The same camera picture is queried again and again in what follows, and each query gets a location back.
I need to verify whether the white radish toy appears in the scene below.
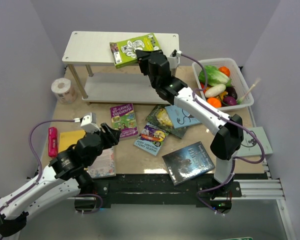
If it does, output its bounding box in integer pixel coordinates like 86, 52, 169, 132
204, 83, 226, 98

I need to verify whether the orange carrot toy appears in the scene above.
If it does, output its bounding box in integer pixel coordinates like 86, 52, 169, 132
206, 97, 222, 108

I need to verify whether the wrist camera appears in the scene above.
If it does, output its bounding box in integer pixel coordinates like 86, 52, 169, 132
167, 49, 182, 70
80, 112, 99, 133

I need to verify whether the yellow book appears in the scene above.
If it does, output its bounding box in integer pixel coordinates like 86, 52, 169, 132
58, 130, 86, 153

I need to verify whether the yellow pepper toy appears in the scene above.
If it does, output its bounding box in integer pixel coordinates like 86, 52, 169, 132
216, 91, 228, 102

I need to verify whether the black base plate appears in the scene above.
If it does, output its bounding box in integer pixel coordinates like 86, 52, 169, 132
74, 173, 242, 211

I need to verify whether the grey-green cat book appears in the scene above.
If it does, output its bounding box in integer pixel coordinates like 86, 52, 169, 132
237, 126, 273, 157

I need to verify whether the green lettuce toy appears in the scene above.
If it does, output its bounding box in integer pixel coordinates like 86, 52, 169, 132
198, 65, 232, 87

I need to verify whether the light blue cat book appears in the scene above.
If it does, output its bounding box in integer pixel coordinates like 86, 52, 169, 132
165, 105, 201, 129

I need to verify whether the dark glossy hardcover book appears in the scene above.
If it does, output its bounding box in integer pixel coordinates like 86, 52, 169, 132
162, 141, 215, 186

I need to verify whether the purple Treehouse paperback book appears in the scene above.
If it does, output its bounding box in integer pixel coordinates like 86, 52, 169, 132
110, 103, 139, 140

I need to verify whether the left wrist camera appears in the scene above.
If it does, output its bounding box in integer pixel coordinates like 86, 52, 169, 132
80, 112, 99, 133

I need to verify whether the green cartoon paperback book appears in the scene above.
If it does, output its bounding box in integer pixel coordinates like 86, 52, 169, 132
109, 32, 161, 69

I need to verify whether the purple onion toy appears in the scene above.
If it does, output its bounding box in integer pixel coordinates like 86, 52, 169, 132
222, 96, 237, 107

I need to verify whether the white two-tier shelf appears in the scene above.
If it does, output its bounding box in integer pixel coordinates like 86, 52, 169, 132
62, 30, 165, 104

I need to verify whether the floral pastel notebook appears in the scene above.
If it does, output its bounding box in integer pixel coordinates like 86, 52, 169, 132
87, 147, 116, 179

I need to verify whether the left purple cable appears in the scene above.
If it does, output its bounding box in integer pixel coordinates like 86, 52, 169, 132
0, 118, 82, 223

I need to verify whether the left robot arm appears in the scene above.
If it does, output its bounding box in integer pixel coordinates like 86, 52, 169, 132
0, 117, 121, 238

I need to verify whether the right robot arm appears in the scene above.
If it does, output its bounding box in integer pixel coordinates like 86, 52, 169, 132
135, 50, 243, 197

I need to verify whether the green onion toy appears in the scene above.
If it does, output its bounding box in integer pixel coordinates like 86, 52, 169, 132
236, 77, 261, 105

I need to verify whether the blue Treehouse paperback book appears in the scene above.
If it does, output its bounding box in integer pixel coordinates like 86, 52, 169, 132
133, 122, 169, 156

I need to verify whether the purple eggplant toy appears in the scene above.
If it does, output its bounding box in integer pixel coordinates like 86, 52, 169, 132
225, 86, 238, 100

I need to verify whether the toilet paper roll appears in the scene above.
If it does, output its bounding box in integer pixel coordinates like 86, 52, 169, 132
51, 77, 77, 104

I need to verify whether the dark green illustrated book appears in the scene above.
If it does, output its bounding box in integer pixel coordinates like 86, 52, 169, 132
146, 104, 188, 139

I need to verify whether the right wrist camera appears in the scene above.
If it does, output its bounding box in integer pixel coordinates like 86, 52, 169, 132
167, 49, 182, 70

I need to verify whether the orange pumpkin toy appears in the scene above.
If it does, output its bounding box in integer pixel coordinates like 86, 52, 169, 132
218, 66, 231, 78

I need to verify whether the red pepper toy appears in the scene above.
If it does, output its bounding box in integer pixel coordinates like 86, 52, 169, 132
200, 82, 207, 94

